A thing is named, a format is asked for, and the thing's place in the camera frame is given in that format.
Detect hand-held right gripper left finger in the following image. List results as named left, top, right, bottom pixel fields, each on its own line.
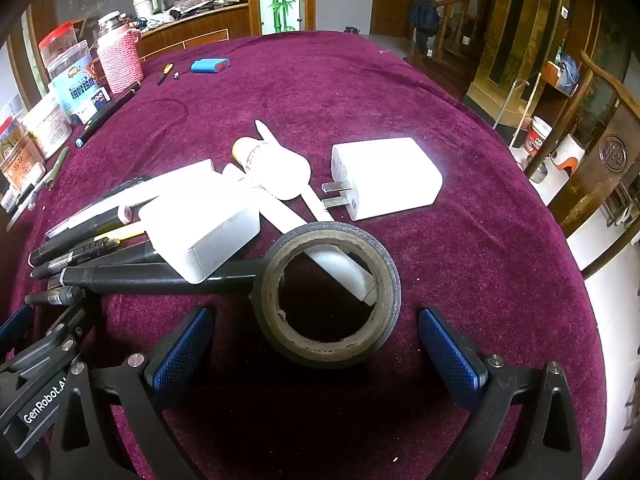
left=50, top=305, right=216, bottom=480

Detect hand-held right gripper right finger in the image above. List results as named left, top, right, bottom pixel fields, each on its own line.
left=417, top=307, right=586, bottom=480

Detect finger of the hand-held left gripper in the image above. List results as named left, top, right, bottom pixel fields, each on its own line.
left=0, top=304, right=96, bottom=388
left=0, top=304, right=35, bottom=346

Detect short black pen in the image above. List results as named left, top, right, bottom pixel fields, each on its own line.
left=24, top=285, right=86, bottom=307

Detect black tape roll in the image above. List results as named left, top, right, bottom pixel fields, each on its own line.
left=252, top=221, right=402, bottom=368

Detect yellow pen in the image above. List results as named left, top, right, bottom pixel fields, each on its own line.
left=92, top=225, right=148, bottom=246

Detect white charger with prongs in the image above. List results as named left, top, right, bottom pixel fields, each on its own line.
left=320, top=136, right=444, bottom=222

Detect thick black marker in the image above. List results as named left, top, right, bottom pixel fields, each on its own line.
left=47, top=260, right=263, bottom=293

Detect black pen gold trim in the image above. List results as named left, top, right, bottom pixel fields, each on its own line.
left=31, top=237, right=123, bottom=278

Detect maroon velvet tablecloth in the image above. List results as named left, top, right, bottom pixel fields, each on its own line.
left=10, top=30, right=608, bottom=480

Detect slim black pen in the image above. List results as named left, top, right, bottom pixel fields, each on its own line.
left=31, top=250, right=171, bottom=280

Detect clear gel pen black grip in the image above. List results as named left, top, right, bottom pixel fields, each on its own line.
left=46, top=195, right=151, bottom=240

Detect white boxy power adapter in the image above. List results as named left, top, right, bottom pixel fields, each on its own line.
left=137, top=187, right=262, bottom=284

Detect black pen pink end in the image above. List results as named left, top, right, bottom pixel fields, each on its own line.
left=27, top=204, right=137, bottom=267

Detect green pen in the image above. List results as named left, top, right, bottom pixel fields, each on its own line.
left=46, top=146, right=71, bottom=190

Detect white plastic jar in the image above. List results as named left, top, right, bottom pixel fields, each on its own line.
left=22, top=92, right=73, bottom=160

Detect slim white pen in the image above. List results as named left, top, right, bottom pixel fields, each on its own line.
left=254, top=119, right=335, bottom=223

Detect white bottle tan cap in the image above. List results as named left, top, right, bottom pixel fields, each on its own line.
left=231, top=136, right=312, bottom=202

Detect black marker teal tip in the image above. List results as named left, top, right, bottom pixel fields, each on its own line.
left=75, top=87, right=142, bottom=148

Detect white bucket red label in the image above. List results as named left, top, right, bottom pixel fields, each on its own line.
left=520, top=116, right=553, bottom=157

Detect wooden chair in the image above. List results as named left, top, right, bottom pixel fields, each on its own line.
left=525, top=50, right=640, bottom=281

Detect clear jar red lid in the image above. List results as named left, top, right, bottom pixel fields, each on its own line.
left=39, top=21, right=91, bottom=86

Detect pink knit covered bottle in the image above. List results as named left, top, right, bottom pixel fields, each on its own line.
left=96, top=10, right=145, bottom=96

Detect blue bag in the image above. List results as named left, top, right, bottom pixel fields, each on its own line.
left=555, top=55, right=581, bottom=93

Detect wooden counter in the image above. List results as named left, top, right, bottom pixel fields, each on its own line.
left=30, top=2, right=251, bottom=66

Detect dark jacket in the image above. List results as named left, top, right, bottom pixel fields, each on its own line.
left=407, top=0, right=441, bottom=53

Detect wooden stair railing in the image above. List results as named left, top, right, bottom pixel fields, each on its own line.
left=425, top=0, right=496, bottom=61

